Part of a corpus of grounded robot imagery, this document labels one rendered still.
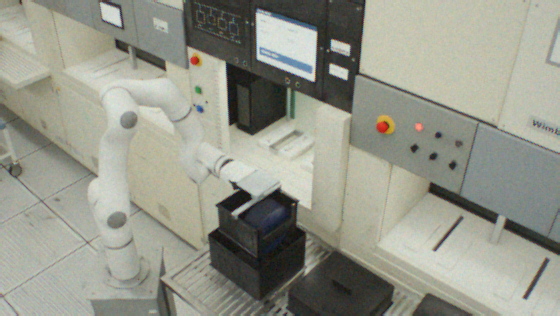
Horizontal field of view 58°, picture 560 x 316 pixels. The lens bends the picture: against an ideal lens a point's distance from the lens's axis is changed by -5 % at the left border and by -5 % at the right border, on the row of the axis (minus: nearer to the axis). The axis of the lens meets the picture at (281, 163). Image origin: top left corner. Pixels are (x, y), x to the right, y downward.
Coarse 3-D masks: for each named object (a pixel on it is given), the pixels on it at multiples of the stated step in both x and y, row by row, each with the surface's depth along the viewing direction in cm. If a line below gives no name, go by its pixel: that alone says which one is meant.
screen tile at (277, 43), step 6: (264, 18) 192; (264, 24) 194; (270, 24) 192; (276, 24) 190; (282, 24) 188; (270, 30) 193; (276, 30) 191; (282, 30) 189; (264, 36) 197; (282, 36) 190; (264, 42) 198; (270, 42) 196; (276, 42) 194; (282, 42) 192; (276, 48) 195; (282, 48) 193
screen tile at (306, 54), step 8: (288, 32) 188; (296, 32) 185; (304, 32) 183; (304, 40) 184; (312, 40) 182; (288, 48) 191; (296, 48) 189; (312, 48) 184; (296, 56) 190; (304, 56) 188; (312, 56) 185
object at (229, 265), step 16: (208, 240) 205; (224, 240) 214; (304, 240) 206; (224, 256) 202; (240, 256) 217; (272, 256) 216; (288, 256) 202; (304, 256) 212; (224, 272) 208; (240, 272) 198; (256, 272) 190; (272, 272) 198; (288, 272) 208; (256, 288) 196; (272, 288) 203
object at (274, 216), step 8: (280, 208) 193; (272, 216) 191; (280, 216) 195; (288, 216) 200; (264, 224) 189; (272, 224) 194; (280, 224) 198; (264, 232) 192; (280, 240) 204; (272, 248) 202
